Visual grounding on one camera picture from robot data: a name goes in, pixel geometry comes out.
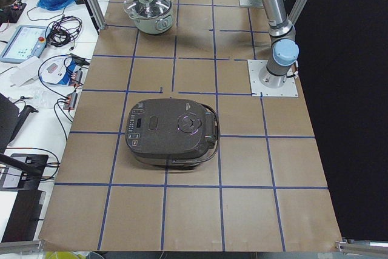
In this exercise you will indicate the glass pot lid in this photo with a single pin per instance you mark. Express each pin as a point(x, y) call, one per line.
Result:
point(142, 9)

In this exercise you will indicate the pale green steel pot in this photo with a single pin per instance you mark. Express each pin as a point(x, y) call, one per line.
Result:
point(155, 26)

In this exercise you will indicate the small grey adapter box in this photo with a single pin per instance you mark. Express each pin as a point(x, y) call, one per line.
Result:
point(76, 78)

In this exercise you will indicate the white round device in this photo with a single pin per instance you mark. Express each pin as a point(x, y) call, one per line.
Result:
point(57, 70)

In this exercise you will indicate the near teach pendant tablet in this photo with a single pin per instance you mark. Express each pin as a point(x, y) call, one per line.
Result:
point(27, 41)

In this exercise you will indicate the black box on desk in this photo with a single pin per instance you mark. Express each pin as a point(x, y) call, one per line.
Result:
point(12, 13)

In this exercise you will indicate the dark grey rice cooker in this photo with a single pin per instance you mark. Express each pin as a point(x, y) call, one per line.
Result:
point(172, 132)

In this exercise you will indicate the folded white paper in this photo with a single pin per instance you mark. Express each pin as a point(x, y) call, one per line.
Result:
point(27, 70)

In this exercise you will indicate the black monitor corner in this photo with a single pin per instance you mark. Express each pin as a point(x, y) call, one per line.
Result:
point(8, 120)

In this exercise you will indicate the brown paper table cover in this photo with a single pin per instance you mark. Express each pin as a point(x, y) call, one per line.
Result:
point(265, 188)

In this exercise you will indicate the black stand base plate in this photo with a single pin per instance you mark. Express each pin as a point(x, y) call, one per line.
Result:
point(22, 171)

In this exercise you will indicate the aluminium rail bottom left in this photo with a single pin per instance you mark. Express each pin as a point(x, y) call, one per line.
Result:
point(21, 246)

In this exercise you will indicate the aluminium rail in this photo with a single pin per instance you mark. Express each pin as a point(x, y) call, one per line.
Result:
point(21, 246)
point(367, 248)

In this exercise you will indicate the aluminium rail bottom right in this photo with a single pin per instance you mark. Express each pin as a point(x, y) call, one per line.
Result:
point(367, 248)

